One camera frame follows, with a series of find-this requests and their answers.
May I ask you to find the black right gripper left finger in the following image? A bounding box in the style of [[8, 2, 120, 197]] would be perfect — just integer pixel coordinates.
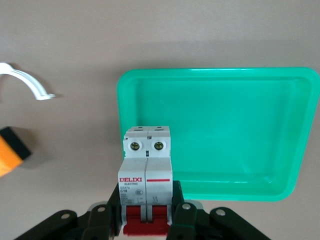
[[14, 183, 123, 240]]

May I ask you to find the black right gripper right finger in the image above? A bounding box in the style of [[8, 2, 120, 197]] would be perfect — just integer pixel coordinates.
[[168, 180, 271, 240]]

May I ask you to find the white red circuit breaker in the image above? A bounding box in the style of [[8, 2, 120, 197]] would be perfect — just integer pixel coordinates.
[[117, 125, 174, 237]]

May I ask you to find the green plastic tray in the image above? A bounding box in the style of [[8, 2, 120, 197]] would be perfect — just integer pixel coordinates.
[[116, 66, 320, 203]]

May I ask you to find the orange button box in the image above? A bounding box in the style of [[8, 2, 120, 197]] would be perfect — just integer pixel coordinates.
[[0, 126, 33, 178]]

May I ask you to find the small white pipe clamp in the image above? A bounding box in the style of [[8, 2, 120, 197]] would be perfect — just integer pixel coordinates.
[[0, 62, 56, 102]]

